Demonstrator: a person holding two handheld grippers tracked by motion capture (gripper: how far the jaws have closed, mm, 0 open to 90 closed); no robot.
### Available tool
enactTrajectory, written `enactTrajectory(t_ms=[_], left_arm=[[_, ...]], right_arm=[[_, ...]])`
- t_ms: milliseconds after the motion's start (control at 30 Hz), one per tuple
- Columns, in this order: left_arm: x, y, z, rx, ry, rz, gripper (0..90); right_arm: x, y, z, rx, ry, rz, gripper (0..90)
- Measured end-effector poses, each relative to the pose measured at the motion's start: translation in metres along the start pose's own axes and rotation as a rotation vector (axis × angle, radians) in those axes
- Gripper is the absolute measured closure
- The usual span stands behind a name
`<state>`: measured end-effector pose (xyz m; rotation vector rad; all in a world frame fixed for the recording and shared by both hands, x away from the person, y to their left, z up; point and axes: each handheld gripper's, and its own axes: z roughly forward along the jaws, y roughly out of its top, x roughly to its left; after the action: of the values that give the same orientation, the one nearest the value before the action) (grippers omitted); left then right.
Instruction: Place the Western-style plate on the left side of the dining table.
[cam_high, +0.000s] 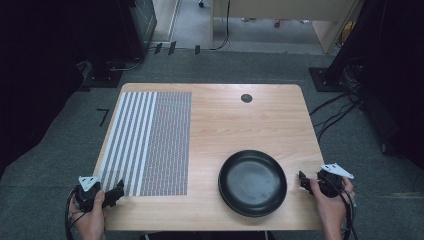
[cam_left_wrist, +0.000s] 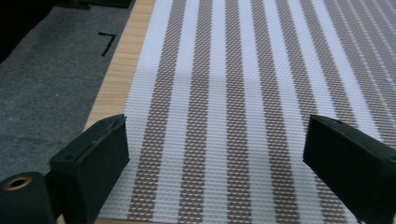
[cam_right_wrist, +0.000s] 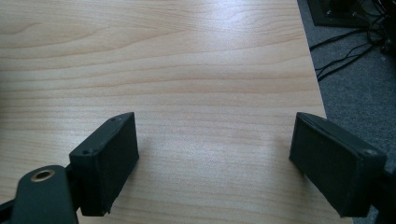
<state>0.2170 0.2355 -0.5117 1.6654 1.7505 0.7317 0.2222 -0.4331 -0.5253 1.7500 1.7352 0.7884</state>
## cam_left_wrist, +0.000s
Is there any striped woven placemat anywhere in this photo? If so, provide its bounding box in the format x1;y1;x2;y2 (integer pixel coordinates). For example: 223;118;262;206
96;0;396;224

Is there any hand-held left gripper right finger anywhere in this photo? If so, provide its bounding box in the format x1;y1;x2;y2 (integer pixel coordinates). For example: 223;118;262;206
303;114;396;224

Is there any grey felt mat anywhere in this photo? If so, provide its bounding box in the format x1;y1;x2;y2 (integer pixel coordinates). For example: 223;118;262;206
0;0;136;182

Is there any black object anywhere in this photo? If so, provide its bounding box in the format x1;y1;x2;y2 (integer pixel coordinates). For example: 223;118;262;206
55;0;133;10

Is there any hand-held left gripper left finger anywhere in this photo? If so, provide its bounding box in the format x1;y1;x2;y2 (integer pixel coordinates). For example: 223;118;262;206
49;113;131;224

